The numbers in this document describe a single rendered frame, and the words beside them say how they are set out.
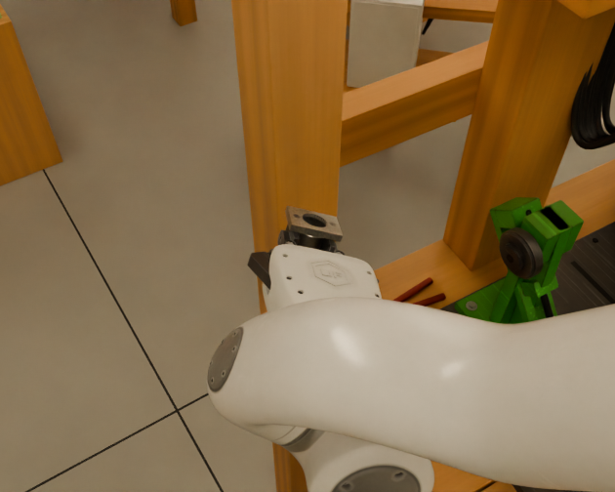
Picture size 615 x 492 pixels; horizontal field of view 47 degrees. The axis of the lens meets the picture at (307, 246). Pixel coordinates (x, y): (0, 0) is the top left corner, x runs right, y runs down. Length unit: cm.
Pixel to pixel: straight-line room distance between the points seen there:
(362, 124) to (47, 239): 180
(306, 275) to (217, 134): 229
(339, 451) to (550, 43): 68
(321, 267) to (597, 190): 98
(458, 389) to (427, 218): 221
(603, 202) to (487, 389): 116
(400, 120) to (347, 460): 67
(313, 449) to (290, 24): 41
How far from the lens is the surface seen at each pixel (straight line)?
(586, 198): 151
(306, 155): 84
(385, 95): 102
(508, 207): 109
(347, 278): 63
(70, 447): 218
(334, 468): 46
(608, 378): 33
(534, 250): 102
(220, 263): 244
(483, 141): 114
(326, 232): 70
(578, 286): 134
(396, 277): 129
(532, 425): 36
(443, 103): 109
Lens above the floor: 191
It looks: 51 degrees down
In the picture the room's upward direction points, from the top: straight up
